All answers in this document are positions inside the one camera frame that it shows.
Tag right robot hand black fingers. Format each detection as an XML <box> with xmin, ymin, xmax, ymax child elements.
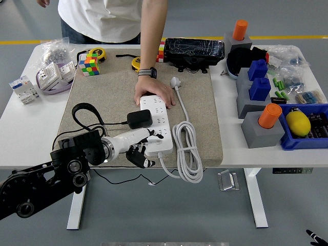
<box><xmin>306</xmin><ymin>229</ymin><xmax>328</xmax><ymax>246</ymax></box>

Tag person's left hand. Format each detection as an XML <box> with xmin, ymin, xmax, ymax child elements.
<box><xmin>134</xmin><ymin>75</ymin><xmax>177</xmax><ymax>110</ymax></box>

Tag white power strip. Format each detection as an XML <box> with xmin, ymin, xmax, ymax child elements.
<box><xmin>139</xmin><ymin>95</ymin><xmax>174</xmax><ymax>157</ymax></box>

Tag black plug adapter with cord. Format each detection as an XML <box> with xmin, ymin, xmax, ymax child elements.
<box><xmin>52</xmin><ymin>109</ymin><xmax>215</xmax><ymax>187</ymax></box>

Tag black wrist watch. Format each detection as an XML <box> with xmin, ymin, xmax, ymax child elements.
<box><xmin>137</xmin><ymin>67</ymin><xmax>158</xmax><ymax>79</ymax></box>

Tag rubik's cube with red stickers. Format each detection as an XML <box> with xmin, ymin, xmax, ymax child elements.
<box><xmin>156</xmin><ymin>40</ymin><xmax>166</xmax><ymax>63</ymax></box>

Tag grey-brown mat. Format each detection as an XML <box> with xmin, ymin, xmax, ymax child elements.
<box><xmin>55</xmin><ymin>48</ymin><xmax>223</xmax><ymax>169</ymax></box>

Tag clear bag of metal nuts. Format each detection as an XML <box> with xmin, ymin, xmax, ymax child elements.
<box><xmin>30</xmin><ymin>37</ymin><xmax>85</xmax><ymax>70</ymax></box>

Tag black wrapped case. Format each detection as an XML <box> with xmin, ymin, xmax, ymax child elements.
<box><xmin>163</xmin><ymin>37</ymin><xmax>226</xmax><ymax>74</ymax></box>

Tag person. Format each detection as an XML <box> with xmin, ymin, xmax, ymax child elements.
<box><xmin>57</xmin><ymin>0</ymin><xmax>143</xmax><ymax>45</ymax></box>

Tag white table leg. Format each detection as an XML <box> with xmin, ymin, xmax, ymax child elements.
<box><xmin>243</xmin><ymin>168</ymin><xmax>269</xmax><ymax>229</ymax></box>
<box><xmin>66</xmin><ymin>169</ymin><xmax>90</xmax><ymax>231</ymax></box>

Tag black and yellow tape measure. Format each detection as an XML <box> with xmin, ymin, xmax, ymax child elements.
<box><xmin>76</xmin><ymin>47</ymin><xmax>107</xmax><ymax>64</ymax></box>

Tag table height control panel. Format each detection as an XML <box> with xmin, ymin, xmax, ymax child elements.
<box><xmin>272</xmin><ymin>168</ymin><xmax>314</xmax><ymax>175</ymax></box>

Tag rubik's cube with green stickers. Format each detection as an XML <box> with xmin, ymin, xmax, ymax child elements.
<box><xmin>78</xmin><ymin>52</ymin><xmax>100</xmax><ymax>77</ymax></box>

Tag light blue bowl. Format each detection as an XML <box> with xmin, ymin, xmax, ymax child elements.
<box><xmin>226</xmin><ymin>57</ymin><xmax>240</xmax><ymax>80</ymax></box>

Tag grey slotted block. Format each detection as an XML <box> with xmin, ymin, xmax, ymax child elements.
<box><xmin>236</xmin><ymin>68</ymin><xmax>257</xmax><ymax>93</ymax></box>
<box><xmin>236</xmin><ymin>88</ymin><xmax>272</xmax><ymax>119</ymax></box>

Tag small grey block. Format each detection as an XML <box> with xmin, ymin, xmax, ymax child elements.
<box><xmin>223</xmin><ymin>32</ymin><xmax>253</xmax><ymax>51</ymax></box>

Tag purple plastic tray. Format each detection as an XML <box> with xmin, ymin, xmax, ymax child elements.
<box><xmin>35</xmin><ymin>60</ymin><xmax>77</xmax><ymax>96</ymax></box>

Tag white circuit breaker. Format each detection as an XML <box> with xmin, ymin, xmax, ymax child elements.
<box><xmin>9</xmin><ymin>75</ymin><xmax>41</xmax><ymax>105</ymax></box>

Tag blue plastic bin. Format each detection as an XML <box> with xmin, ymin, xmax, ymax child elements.
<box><xmin>278</xmin><ymin>104</ymin><xmax>328</xmax><ymax>151</ymax></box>

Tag black fabric bundle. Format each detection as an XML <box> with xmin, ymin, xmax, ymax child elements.
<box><xmin>227</xmin><ymin>47</ymin><xmax>269</xmax><ymax>75</ymax></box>

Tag tall orange cylinder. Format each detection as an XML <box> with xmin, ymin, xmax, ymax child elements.
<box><xmin>232</xmin><ymin>19</ymin><xmax>249</xmax><ymax>42</ymax></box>

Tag blue plastic peg block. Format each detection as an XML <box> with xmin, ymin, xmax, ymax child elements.
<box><xmin>249</xmin><ymin>77</ymin><xmax>272</xmax><ymax>102</ymax></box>
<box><xmin>248</xmin><ymin>59</ymin><xmax>269</xmax><ymax>81</ymax></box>

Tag black electronic parts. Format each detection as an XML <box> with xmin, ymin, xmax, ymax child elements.
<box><xmin>306</xmin><ymin>112</ymin><xmax>328</xmax><ymax>139</ymax></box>

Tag large grey block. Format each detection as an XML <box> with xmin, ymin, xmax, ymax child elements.
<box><xmin>240</xmin><ymin>111</ymin><xmax>285</xmax><ymax>149</ymax></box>

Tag yellow lemon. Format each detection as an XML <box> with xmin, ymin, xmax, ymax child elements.
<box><xmin>285</xmin><ymin>109</ymin><xmax>312</xmax><ymax>137</ymax></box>

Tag wide orange cylinder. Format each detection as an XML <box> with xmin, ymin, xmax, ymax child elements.
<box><xmin>258</xmin><ymin>103</ymin><xmax>283</xmax><ymax>130</ymax></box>

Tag clear bag of resistors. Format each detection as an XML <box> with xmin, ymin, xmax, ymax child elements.
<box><xmin>294</xmin><ymin>89</ymin><xmax>328</xmax><ymax>105</ymax></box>

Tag clear bag of small parts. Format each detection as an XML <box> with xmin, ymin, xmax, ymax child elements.
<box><xmin>268</xmin><ymin>45</ymin><xmax>312</xmax><ymax>70</ymax></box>

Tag clear bag of blue parts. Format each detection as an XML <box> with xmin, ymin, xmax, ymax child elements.
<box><xmin>280</xmin><ymin>65</ymin><xmax>310</xmax><ymax>90</ymax></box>

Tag white power strip cable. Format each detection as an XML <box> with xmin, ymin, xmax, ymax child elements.
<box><xmin>157</xmin><ymin>76</ymin><xmax>204</xmax><ymax>184</ymax></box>

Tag yellow tape measure with strap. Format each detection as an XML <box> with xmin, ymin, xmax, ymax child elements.
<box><xmin>115</xmin><ymin>53</ymin><xmax>141</xmax><ymax>72</ymax></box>

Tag white wall switch panel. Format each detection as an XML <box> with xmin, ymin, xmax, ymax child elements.
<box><xmin>60</xmin><ymin>61</ymin><xmax>77</xmax><ymax>83</ymax></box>

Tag white wall socket panel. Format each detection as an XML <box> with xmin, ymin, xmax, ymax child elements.
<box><xmin>38</xmin><ymin>62</ymin><xmax>64</xmax><ymax>90</ymax></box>

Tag metal bracket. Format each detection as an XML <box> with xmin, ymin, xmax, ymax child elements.
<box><xmin>217</xmin><ymin>170</ymin><xmax>241</xmax><ymax>192</ymax></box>

